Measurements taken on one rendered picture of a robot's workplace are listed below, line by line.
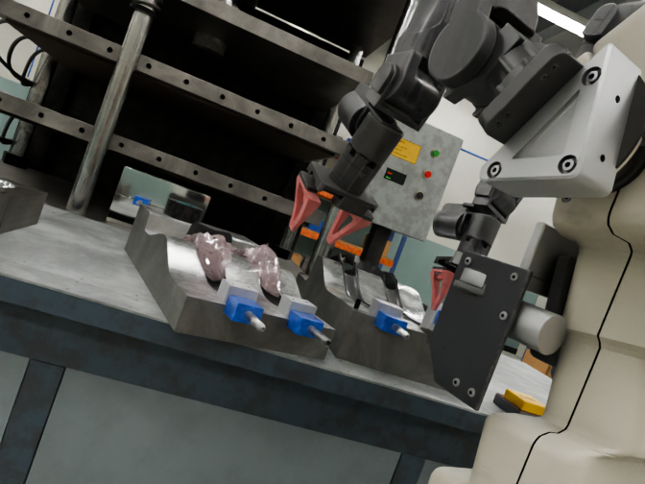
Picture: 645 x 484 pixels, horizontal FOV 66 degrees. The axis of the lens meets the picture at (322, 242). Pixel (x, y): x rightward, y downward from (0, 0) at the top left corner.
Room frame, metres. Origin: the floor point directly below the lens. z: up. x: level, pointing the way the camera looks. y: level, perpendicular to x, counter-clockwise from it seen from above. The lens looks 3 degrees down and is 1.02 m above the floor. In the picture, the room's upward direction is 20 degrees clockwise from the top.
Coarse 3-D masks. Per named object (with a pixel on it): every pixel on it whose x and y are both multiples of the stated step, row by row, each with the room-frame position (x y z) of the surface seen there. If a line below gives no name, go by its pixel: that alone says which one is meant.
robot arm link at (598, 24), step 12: (600, 12) 0.94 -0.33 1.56; (612, 12) 0.92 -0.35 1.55; (588, 24) 0.95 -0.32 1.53; (600, 24) 0.93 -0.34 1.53; (612, 24) 0.93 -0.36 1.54; (588, 36) 0.94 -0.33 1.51; (600, 36) 0.93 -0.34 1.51; (588, 48) 0.96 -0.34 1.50; (492, 204) 0.94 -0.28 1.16; (504, 204) 0.95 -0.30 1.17; (516, 204) 0.97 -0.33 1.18; (504, 216) 0.98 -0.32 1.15
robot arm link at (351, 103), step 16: (384, 64) 0.64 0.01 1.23; (384, 80) 0.62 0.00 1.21; (352, 96) 0.73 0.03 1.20; (368, 96) 0.66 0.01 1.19; (384, 96) 0.63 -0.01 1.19; (352, 112) 0.71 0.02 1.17; (384, 112) 0.65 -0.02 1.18; (400, 112) 0.68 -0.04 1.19; (352, 128) 0.71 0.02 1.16; (416, 128) 0.67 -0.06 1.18
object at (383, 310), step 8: (376, 304) 0.88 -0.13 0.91; (384, 304) 0.88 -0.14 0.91; (392, 304) 0.90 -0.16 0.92; (376, 312) 0.87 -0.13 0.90; (384, 312) 0.86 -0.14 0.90; (392, 312) 0.88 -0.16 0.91; (400, 312) 0.89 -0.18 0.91; (376, 320) 0.87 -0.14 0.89; (384, 320) 0.84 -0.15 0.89; (392, 320) 0.84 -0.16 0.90; (400, 320) 0.84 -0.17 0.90; (384, 328) 0.84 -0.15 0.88; (392, 328) 0.84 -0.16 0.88; (400, 328) 0.82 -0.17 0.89; (400, 336) 0.85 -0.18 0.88; (408, 336) 0.79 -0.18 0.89
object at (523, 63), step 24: (528, 48) 0.47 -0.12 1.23; (552, 48) 0.40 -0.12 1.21; (504, 72) 0.48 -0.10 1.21; (528, 72) 0.41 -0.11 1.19; (552, 72) 0.41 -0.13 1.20; (576, 72) 0.41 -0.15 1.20; (504, 96) 0.43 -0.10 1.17; (528, 96) 0.42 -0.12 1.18; (552, 96) 0.43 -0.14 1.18; (480, 120) 0.45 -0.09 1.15; (504, 120) 0.44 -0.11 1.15; (528, 120) 0.44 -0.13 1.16
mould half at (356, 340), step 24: (336, 264) 1.16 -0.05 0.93; (312, 288) 1.15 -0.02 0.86; (336, 288) 1.07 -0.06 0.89; (360, 288) 1.12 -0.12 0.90; (384, 288) 1.16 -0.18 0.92; (408, 288) 1.22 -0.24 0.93; (336, 312) 0.94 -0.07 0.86; (360, 312) 0.86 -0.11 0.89; (408, 312) 1.12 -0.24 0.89; (336, 336) 0.89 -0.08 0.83; (360, 336) 0.86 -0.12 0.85; (384, 336) 0.88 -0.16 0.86; (360, 360) 0.87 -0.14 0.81; (384, 360) 0.88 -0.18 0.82; (408, 360) 0.89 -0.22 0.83; (432, 384) 0.91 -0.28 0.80
